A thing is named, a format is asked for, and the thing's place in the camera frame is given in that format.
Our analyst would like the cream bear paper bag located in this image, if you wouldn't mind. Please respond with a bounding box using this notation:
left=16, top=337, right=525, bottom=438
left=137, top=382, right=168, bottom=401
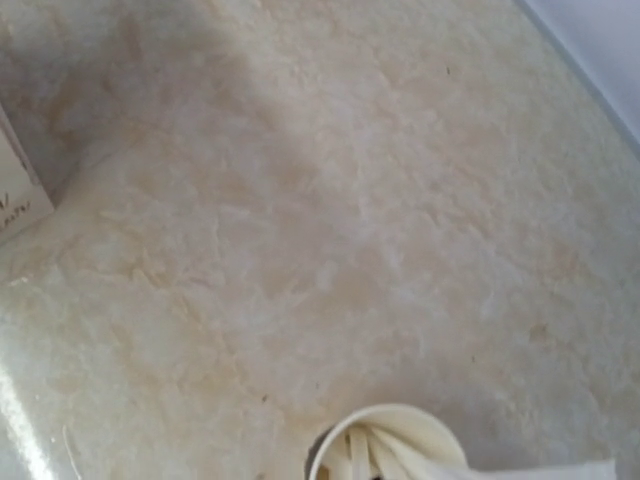
left=0, top=109, right=54, bottom=243

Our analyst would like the white wrapped straws bundle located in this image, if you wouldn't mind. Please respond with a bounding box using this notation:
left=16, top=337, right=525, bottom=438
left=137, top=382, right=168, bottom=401
left=346, top=426, right=617, bottom=480

